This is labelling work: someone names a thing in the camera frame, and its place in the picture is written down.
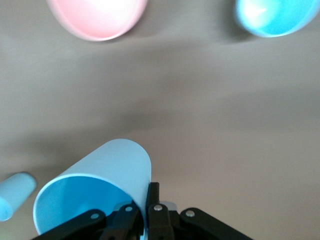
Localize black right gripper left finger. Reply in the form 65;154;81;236
31;203;141;240

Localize pink bowl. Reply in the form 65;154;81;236
47;0;149;42

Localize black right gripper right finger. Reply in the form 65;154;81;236
146;181;252;240

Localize light blue plastic cup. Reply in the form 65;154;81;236
32;138;153;237
234;0;320;39
0;171;38;222

